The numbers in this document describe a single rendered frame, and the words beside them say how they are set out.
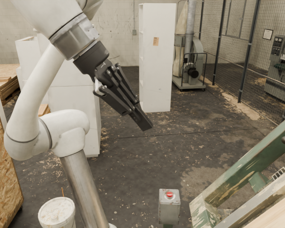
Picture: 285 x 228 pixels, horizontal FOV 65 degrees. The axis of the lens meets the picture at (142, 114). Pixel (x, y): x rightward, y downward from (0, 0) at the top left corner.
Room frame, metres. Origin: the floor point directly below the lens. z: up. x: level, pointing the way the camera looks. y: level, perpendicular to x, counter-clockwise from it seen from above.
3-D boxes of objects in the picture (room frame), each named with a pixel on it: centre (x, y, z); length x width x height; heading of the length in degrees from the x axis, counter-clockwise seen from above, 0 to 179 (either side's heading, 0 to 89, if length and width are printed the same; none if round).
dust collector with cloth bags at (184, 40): (6.24, -1.22, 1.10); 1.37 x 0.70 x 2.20; 8
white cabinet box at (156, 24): (4.60, -0.26, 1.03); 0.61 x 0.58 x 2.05; 8
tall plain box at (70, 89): (3.07, 0.95, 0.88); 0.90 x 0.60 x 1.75; 8
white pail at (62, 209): (1.42, 0.74, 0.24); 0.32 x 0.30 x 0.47; 8
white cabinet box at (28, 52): (4.62, 2.05, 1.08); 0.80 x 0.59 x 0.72; 8
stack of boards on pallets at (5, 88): (5.77, 3.74, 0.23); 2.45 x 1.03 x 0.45; 8
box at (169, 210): (1.01, -0.16, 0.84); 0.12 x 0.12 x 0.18; 87
